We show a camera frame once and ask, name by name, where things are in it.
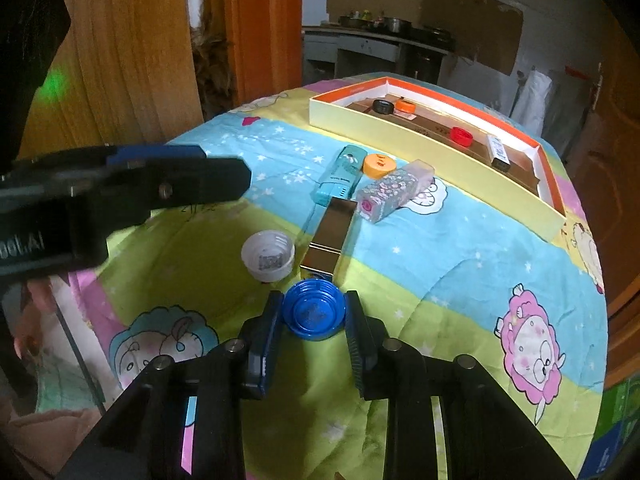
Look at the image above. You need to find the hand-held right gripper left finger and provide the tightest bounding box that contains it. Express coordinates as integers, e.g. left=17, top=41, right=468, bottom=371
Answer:
left=60, top=290, right=286, bottom=480

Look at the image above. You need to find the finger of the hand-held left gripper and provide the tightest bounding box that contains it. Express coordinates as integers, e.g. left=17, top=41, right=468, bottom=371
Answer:
left=105, top=156, right=252, bottom=211
left=105, top=144, right=205, bottom=168

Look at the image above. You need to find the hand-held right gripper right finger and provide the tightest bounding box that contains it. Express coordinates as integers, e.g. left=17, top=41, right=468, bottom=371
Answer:
left=345, top=290, right=576, bottom=480

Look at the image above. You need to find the blue bottle cap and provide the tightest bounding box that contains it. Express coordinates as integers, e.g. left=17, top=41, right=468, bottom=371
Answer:
left=282, top=280, right=348, bottom=343

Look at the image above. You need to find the white bottle cap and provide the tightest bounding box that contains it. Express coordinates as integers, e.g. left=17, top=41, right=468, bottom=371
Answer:
left=241, top=230, right=296, bottom=282

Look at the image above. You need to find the shiny gold rectangular box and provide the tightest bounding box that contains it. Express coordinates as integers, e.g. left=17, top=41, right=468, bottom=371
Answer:
left=299, top=197, right=358, bottom=283

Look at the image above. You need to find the teal lighter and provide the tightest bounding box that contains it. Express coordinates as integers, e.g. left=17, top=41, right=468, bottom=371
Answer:
left=314, top=145, right=368, bottom=207

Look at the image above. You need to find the floral clear plastic case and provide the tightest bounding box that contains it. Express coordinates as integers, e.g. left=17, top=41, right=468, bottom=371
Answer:
left=356, top=159, right=435, bottom=222

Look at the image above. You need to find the orange cap with red print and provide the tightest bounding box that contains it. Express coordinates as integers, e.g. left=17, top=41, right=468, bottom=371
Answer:
left=362, top=152, right=397, bottom=179

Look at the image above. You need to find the shallow orange-rimmed cardboard box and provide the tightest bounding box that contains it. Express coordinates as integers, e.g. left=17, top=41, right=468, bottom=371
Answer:
left=308, top=76, right=567, bottom=241

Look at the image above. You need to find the white cartoon-print lighter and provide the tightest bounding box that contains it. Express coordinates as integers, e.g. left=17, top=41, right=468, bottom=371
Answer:
left=486, top=133, right=512, bottom=170

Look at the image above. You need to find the wood grain panel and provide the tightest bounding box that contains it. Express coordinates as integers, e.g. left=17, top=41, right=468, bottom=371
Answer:
left=20, top=0, right=201, bottom=151

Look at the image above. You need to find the dry straw bundle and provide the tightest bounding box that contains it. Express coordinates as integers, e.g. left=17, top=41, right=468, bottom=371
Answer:
left=191, top=10, right=238, bottom=116

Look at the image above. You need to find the orange wooden door jamb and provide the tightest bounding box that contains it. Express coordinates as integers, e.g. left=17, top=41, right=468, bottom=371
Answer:
left=222, top=0, right=303, bottom=106

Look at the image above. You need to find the grey kitchen counter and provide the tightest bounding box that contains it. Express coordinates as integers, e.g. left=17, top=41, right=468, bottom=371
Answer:
left=302, top=25, right=456, bottom=83

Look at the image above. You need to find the brown cardboard liner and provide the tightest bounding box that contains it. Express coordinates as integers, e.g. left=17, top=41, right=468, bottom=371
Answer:
left=350, top=87, right=546, bottom=198

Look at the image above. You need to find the green printed carton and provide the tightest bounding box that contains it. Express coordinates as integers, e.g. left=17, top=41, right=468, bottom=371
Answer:
left=575, top=377, right=636, bottom=480

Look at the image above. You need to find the white sack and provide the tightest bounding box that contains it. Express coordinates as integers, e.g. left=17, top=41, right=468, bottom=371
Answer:
left=512, top=69, right=556, bottom=136

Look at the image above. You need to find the brown wooden door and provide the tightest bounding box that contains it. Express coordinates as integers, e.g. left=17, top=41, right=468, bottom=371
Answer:
left=540, top=0, right=640, bottom=391

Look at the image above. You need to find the brown cardboard wall covering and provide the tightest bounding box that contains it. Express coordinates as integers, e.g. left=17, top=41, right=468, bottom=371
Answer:
left=325, top=0, right=525, bottom=76

